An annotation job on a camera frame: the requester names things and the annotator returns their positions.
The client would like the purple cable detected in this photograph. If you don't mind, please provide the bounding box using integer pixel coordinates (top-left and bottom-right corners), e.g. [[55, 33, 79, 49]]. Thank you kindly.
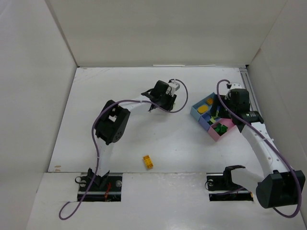
[[216, 79, 302, 218], [59, 79, 189, 219]]

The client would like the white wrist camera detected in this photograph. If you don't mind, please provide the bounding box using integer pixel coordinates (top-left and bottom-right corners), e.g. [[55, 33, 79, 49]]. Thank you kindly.
[[168, 80, 180, 93], [226, 82, 244, 90]]

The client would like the orange long lego brick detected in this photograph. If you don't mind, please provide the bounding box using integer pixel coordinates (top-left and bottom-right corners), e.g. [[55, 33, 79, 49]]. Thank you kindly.
[[143, 155, 154, 170]]

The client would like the pink container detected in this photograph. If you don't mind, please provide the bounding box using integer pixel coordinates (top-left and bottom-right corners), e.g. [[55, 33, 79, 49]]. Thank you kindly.
[[208, 118, 235, 141]]

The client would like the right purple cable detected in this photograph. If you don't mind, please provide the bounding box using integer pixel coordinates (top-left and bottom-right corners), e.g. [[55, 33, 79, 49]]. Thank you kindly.
[[216, 79, 302, 218]]

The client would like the aluminium rail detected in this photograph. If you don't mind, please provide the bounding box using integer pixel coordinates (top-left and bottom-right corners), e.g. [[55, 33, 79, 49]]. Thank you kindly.
[[239, 68, 260, 112]]

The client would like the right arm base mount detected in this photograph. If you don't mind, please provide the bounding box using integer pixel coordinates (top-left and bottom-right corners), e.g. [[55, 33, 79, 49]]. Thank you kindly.
[[204, 165, 254, 202]]

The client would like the orange square lego brick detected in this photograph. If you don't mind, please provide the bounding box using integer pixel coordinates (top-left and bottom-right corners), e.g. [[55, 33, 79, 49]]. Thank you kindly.
[[207, 98, 213, 105]]

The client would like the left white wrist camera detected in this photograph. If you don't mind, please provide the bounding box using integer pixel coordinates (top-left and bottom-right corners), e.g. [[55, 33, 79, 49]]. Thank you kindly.
[[168, 80, 180, 93]]

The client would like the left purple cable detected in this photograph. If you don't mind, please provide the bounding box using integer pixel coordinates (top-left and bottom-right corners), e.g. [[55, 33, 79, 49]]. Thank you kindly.
[[59, 79, 189, 219]]

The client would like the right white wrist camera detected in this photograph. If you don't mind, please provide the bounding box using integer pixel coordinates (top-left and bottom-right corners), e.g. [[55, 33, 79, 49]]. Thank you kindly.
[[226, 82, 244, 90]]

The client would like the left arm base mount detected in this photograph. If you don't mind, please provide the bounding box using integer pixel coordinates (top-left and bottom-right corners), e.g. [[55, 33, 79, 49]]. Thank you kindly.
[[75, 173, 123, 202]]

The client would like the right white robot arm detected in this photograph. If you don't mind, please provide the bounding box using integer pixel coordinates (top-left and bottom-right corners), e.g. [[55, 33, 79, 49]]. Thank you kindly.
[[210, 88, 306, 210]]

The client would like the blue container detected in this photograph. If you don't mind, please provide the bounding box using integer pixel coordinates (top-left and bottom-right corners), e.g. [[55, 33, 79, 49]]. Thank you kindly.
[[190, 93, 215, 122]]

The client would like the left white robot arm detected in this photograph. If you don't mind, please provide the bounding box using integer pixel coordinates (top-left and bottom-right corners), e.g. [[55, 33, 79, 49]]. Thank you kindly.
[[88, 80, 180, 188]]

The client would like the orange oval lego piece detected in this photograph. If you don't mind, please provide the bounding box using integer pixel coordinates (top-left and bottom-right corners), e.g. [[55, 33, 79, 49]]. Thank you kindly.
[[197, 104, 209, 114]]

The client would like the small green lego brick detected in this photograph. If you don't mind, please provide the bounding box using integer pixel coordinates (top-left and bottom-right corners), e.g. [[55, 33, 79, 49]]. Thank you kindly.
[[219, 125, 228, 136]]

